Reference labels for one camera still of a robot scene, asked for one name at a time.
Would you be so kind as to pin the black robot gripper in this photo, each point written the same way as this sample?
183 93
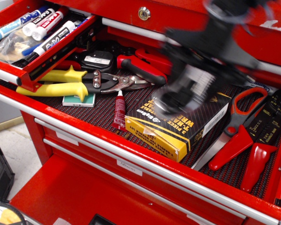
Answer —
216 41

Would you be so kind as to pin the silver black box cutter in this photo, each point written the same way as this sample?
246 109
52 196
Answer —
185 94

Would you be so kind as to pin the red main open drawer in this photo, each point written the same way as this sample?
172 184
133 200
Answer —
90 169

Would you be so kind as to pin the black red drawer liner mat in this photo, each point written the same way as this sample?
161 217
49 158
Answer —
101 115

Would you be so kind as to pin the black yellow tap wrench box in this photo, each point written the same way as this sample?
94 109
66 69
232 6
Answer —
174 137

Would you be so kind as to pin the green white small box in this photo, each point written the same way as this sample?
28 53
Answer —
75 101

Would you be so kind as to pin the red upper open drawer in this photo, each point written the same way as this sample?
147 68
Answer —
29 76

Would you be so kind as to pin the blue capped bic marker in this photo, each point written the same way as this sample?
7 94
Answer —
250 82

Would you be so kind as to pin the red grey scissors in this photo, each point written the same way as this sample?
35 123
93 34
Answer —
237 118

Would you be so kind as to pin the silver chest lock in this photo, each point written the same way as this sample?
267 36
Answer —
144 13

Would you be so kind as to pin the red threadlocker tube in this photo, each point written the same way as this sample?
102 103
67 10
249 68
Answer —
120 111

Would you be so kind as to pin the black tape measure case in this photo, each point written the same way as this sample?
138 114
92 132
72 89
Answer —
103 61

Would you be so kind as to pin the red tool chest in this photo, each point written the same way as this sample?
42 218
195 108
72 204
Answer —
184 14

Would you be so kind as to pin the black expo marker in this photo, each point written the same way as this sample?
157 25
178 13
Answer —
50 42

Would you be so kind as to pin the red capped white marker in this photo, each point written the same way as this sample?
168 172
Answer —
41 31

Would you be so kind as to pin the blue pen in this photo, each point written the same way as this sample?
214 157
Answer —
31 50

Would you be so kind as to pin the black capped white marker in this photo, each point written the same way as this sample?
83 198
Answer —
29 28

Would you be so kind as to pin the clear plastic parts bag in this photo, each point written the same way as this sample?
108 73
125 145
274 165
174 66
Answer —
11 47

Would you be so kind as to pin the light blue marker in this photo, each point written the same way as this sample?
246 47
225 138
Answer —
7 29

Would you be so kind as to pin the yellow object bottom left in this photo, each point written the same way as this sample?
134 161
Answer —
8 217

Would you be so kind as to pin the red black handled crimper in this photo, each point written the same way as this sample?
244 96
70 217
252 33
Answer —
150 67

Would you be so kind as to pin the red handled wire stripper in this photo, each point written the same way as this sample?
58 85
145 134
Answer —
260 136

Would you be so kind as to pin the yellow handled tin snips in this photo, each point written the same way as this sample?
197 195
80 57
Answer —
82 83

